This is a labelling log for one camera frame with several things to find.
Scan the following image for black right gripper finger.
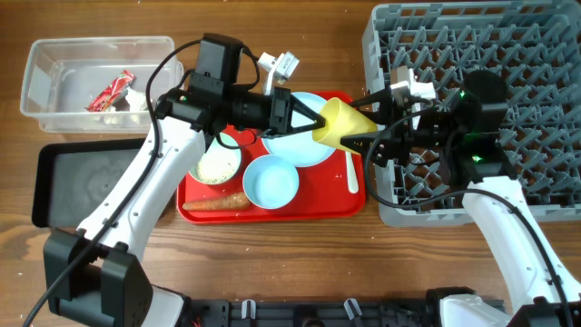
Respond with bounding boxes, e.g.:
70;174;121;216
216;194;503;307
340;130;404;157
350;88;392;108

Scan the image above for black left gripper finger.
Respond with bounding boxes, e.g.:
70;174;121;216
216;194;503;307
291;94;326;123
271;118;326;138

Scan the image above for yellow plastic cup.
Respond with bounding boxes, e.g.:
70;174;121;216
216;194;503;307
312;97;377;154

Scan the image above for light blue bowl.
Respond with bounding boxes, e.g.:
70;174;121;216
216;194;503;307
242;154;300;210

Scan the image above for green bowl with rice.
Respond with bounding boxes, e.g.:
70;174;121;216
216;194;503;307
189;133;242;185

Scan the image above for white tissue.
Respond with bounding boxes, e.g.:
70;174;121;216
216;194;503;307
124;88;148;112

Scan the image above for red snack wrapper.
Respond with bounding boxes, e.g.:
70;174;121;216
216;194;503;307
86;70;136;113

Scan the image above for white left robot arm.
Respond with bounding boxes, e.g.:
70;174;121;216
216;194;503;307
37;34;325;326

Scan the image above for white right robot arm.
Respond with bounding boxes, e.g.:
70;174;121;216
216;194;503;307
340;70;580;326

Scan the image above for grey dishwasher rack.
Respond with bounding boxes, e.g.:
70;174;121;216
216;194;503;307
362;1;580;227

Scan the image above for clear plastic waste bin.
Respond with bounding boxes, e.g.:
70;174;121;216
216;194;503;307
20;36;174;134

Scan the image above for black waste tray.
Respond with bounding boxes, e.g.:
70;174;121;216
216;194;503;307
31;138;144;228

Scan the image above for light blue plate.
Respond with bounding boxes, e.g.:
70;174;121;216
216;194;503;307
261;92;335;168

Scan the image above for white plastic spoon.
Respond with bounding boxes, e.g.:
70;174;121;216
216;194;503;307
345;152;359;194

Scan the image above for orange carrot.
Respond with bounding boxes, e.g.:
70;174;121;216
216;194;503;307
182;193;251;211

